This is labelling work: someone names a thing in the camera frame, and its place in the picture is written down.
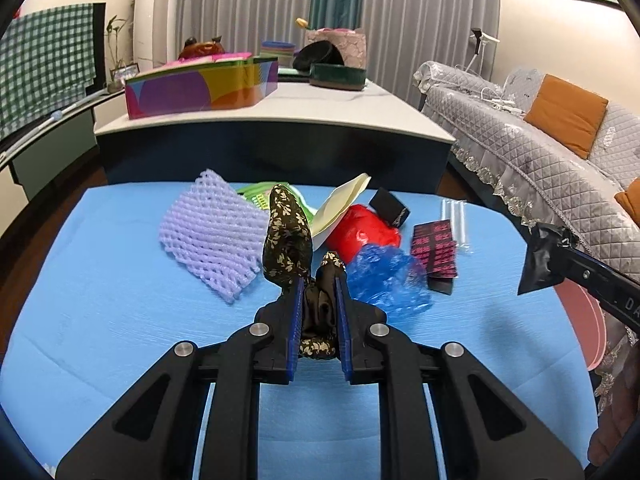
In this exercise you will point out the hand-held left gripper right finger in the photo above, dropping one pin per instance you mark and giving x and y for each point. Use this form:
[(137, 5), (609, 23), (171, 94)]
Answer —
[(343, 321)]

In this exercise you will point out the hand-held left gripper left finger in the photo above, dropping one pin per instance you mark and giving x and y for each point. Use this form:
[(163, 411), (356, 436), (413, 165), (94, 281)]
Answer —
[(296, 321)]

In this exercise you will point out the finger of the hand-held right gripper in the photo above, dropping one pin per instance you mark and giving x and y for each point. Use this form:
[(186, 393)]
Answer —
[(605, 285)]

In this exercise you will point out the pink bin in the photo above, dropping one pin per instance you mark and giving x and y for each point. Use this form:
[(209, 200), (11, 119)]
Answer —
[(585, 325)]

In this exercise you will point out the black plastic scrap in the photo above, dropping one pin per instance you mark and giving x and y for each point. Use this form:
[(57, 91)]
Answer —
[(540, 260)]

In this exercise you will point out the dark floral cloth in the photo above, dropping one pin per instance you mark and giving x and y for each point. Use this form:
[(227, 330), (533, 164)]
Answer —
[(287, 240)]

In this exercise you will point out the green panda print packet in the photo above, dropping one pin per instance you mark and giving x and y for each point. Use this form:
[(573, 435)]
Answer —
[(254, 192)]

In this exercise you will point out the blue plastic bag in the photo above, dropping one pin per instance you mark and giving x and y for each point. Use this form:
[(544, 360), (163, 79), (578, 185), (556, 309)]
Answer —
[(385, 275)]

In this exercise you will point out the red plastic bag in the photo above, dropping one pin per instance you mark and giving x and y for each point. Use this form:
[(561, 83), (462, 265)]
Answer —
[(365, 234)]

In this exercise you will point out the black packet with pink print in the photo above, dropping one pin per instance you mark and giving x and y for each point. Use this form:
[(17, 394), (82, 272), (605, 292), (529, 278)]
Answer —
[(435, 250)]

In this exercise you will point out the cream paper sheet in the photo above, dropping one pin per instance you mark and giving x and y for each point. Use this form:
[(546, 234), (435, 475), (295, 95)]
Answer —
[(336, 205)]

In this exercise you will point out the small black box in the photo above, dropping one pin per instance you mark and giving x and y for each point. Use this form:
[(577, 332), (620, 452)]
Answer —
[(390, 207)]

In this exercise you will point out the purple foam fruit net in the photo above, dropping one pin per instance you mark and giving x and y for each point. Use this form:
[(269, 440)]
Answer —
[(212, 230)]

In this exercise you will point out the clear wrapped straws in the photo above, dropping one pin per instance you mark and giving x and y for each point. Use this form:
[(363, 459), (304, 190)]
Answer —
[(457, 222)]

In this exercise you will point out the grey quilted sofa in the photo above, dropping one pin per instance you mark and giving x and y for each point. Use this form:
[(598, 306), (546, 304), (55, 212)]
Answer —
[(530, 145)]

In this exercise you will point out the large orange cushion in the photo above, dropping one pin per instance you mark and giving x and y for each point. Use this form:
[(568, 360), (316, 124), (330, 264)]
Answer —
[(567, 112)]

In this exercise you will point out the white-topped dark table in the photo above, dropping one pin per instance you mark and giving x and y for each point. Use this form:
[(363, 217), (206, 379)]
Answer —
[(320, 110)]

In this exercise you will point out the multicoloured box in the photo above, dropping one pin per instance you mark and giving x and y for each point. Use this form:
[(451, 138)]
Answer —
[(190, 87)]

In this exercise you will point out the black bowl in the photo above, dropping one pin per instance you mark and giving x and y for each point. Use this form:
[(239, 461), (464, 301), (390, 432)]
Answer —
[(317, 56)]

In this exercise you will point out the stack of coloured bowls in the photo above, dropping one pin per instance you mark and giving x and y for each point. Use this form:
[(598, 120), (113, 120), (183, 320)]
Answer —
[(277, 52)]

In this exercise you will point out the white stand lamp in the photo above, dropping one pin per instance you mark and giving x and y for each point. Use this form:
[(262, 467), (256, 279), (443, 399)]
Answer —
[(480, 42)]

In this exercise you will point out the pink patterned basket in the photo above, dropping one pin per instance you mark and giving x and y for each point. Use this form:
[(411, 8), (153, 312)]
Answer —
[(345, 45)]

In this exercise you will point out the brown teapot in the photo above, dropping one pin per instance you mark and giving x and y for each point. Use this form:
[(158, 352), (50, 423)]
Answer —
[(199, 49)]

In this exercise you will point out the yellow flower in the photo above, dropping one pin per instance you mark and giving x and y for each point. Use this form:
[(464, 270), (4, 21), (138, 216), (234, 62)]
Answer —
[(301, 22)]

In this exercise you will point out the green cabinet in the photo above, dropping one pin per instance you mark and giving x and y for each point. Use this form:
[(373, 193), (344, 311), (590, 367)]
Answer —
[(50, 145)]

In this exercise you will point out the white rod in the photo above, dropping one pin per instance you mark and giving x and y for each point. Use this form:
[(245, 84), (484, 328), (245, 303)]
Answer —
[(55, 116)]

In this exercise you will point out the grey curtain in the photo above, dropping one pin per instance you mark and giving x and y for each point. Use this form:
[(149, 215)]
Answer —
[(425, 10)]

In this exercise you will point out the potted plant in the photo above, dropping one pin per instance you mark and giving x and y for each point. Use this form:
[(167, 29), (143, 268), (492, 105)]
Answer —
[(114, 35)]

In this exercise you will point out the green checked cloth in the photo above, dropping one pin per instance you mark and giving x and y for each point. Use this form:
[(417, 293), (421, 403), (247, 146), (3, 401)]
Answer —
[(40, 60)]

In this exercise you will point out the small photo frame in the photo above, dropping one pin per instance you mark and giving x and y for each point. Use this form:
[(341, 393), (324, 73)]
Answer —
[(125, 74)]

